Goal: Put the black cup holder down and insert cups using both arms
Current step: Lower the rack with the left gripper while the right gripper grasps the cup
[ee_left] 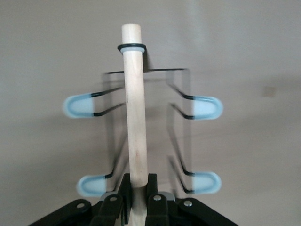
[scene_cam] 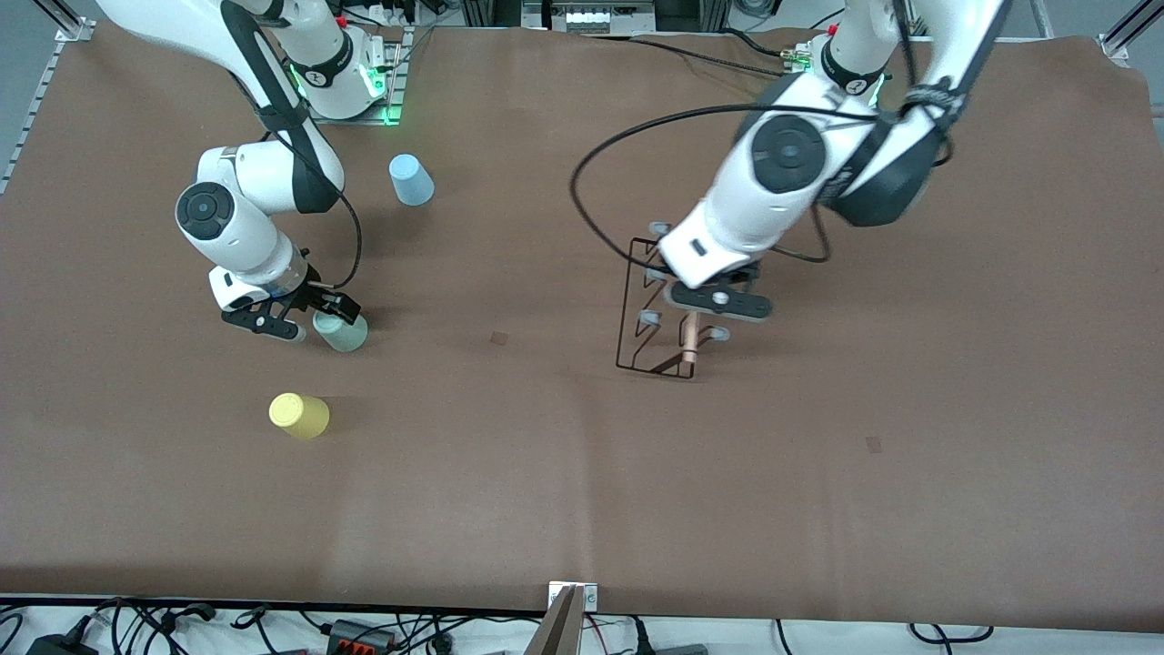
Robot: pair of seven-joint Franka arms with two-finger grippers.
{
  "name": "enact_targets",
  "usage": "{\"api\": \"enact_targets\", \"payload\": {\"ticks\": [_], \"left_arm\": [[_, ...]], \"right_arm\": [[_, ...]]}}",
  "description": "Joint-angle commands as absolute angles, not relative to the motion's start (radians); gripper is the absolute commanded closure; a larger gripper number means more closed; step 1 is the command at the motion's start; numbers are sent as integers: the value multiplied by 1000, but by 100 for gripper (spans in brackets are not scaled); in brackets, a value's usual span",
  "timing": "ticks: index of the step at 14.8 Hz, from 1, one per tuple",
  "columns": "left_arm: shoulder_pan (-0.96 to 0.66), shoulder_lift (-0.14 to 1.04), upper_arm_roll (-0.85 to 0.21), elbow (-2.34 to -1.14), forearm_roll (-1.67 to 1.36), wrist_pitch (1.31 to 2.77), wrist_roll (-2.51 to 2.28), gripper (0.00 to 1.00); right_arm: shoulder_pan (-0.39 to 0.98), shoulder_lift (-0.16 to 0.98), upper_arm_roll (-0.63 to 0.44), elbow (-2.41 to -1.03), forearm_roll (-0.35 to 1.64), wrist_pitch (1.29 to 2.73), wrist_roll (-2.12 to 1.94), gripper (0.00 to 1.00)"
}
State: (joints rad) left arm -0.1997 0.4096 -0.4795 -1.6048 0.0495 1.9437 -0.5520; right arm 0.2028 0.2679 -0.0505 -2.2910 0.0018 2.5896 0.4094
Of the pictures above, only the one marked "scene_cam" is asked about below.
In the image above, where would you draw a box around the perforated aluminium rail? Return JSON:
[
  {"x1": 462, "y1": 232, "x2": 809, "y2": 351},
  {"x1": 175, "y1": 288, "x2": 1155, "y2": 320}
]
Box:
[{"x1": 0, "y1": 36, "x2": 74, "y2": 197}]

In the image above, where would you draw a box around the black wire cup holder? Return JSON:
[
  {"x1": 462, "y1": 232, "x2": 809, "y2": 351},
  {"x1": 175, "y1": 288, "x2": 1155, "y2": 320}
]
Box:
[{"x1": 616, "y1": 223, "x2": 731, "y2": 380}]

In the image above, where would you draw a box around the yellow plastic cup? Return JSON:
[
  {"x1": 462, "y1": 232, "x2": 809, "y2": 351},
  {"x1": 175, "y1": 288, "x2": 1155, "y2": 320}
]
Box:
[{"x1": 268, "y1": 392, "x2": 331, "y2": 441}]

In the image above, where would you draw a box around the black looped floor cable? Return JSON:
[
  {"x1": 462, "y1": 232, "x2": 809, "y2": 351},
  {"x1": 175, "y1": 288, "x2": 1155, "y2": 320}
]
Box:
[{"x1": 909, "y1": 623, "x2": 994, "y2": 643}]

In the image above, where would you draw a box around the aluminium camera mast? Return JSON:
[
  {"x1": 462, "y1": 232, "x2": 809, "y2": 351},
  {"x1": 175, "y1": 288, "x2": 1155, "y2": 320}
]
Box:
[{"x1": 526, "y1": 582, "x2": 601, "y2": 655}]

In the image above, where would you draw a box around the grey control box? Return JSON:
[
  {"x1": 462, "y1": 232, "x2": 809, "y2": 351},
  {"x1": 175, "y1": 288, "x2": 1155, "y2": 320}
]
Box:
[{"x1": 523, "y1": 0, "x2": 656, "y2": 35}]

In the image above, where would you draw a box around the black power adapter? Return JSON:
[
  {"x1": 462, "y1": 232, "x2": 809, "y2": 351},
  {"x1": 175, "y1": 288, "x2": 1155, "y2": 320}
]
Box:
[{"x1": 25, "y1": 630, "x2": 101, "y2": 655}]

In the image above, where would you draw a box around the black braided cable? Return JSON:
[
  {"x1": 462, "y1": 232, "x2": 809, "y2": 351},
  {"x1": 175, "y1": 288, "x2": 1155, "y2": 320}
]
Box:
[{"x1": 582, "y1": 35, "x2": 788, "y2": 78}]

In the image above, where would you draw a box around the thin black cable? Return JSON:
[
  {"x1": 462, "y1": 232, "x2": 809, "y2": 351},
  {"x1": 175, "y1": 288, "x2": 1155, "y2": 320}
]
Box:
[{"x1": 718, "y1": 27, "x2": 785, "y2": 57}]

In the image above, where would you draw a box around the brown table mat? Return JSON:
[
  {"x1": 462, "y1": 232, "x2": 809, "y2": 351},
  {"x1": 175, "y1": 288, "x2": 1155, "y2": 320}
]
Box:
[{"x1": 0, "y1": 18, "x2": 1164, "y2": 633}]

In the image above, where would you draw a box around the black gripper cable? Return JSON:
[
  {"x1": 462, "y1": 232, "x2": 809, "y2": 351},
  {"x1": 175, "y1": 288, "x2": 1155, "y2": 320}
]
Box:
[
  {"x1": 570, "y1": 0, "x2": 951, "y2": 267},
  {"x1": 264, "y1": 109, "x2": 365, "y2": 297}
]

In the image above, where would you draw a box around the light blue plastic cup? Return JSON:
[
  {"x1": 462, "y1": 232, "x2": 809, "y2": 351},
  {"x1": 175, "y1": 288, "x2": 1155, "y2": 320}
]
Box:
[{"x1": 388, "y1": 153, "x2": 436, "y2": 207}]

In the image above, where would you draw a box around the aluminium arm base plate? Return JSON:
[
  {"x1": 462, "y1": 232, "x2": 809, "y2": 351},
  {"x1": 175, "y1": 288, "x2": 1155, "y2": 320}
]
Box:
[{"x1": 305, "y1": 25, "x2": 407, "y2": 126}]

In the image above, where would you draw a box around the pale green plastic cup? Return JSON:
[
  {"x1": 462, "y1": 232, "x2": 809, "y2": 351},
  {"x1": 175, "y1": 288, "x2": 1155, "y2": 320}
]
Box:
[{"x1": 314, "y1": 309, "x2": 369, "y2": 354}]

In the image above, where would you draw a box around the aluminium frame corner bracket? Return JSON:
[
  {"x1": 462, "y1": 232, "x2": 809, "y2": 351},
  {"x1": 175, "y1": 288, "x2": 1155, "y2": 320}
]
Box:
[
  {"x1": 1096, "y1": 0, "x2": 1164, "y2": 65},
  {"x1": 36, "y1": 0, "x2": 96, "y2": 42}
]

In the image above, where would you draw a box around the black orange connector block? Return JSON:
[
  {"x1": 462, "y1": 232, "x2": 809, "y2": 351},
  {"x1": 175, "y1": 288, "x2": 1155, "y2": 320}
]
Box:
[{"x1": 326, "y1": 619, "x2": 398, "y2": 652}]

